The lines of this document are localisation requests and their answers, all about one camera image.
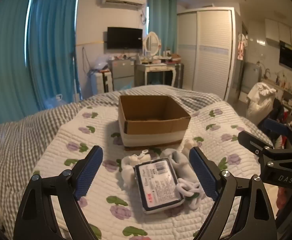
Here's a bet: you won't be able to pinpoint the clear plastic bag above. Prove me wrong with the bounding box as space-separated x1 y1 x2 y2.
93 54 112 71

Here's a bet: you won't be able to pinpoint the cluttered shelf unit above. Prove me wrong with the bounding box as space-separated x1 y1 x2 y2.
261 71 292 117

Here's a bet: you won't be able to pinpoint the wide blue curtain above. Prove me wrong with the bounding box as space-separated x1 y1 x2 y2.
0 0 34 130

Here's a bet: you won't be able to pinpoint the white vanity table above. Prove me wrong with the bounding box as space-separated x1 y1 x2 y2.
135 62 177 87

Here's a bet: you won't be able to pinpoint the grey mini fridge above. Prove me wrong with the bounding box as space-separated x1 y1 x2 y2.
108 59 136 92

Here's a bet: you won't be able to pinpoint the small cream sock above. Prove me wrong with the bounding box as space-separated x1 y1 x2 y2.
183 138 203 156

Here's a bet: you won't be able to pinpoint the white fluffy sock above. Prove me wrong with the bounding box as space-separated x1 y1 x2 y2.
121 149 154 188

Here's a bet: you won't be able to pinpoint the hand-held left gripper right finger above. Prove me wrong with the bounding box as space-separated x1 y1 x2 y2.
189 146 278 240

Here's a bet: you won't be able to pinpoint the white drawer cart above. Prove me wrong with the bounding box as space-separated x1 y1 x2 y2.
91 69 112 96

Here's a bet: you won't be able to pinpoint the navy packaged cloth with label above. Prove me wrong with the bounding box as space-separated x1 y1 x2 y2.
134 157 185 215

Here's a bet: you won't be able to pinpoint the black wall television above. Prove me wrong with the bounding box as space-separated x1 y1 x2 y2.
107 26 143 50

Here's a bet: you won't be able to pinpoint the hanging red white garment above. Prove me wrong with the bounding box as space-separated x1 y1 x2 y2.
237 33 248 61

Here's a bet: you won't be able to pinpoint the white knotted cloth rope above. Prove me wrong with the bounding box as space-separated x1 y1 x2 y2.
176 178 204 211

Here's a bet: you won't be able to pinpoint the white sliding door wardrobe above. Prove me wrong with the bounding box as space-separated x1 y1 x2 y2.
177 8 236 101

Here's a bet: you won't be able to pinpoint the white laundry pile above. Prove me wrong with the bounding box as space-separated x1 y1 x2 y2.
246 81 277 126

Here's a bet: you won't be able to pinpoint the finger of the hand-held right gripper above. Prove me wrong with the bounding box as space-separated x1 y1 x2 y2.
237 130 274 157
263 118 292 153

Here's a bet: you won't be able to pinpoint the grey white sock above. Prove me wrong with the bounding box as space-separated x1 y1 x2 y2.
160 147 199 184

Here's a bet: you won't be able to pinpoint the red patterned clothing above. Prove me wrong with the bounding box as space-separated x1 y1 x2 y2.
277 187 292 207

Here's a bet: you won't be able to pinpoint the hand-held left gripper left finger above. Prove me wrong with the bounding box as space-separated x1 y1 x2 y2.
13 145 104 240

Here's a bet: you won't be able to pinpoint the oval white vanity mirror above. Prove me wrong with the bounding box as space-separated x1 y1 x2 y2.
143 31 162 57

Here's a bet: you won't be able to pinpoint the narrow teal curtain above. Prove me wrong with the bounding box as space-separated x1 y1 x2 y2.
146 0 178 55

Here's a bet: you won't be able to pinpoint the white kitchen wall cabinets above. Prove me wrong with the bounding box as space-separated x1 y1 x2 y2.
264 18 292 51

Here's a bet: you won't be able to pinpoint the grey washing machine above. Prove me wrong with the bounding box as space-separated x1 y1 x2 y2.
240 62 263 93

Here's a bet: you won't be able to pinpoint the clear water jug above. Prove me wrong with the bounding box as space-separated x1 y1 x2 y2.
45 93 67 108

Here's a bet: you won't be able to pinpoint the cardboard box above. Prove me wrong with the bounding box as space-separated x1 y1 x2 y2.
118 95 192 151

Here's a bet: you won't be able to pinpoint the white floral quilt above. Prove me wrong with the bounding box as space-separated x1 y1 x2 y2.
34 102 274 240

